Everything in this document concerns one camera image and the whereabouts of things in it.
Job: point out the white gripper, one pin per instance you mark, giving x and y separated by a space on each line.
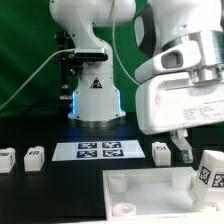
173 103

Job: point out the white square tabletop part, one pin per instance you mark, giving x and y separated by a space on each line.
157 194

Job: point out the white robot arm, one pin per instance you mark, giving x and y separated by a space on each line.
161 25

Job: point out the white sheet with tags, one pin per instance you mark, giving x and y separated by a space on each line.
98 150

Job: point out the black camera on stand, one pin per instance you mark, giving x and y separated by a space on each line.
71 60

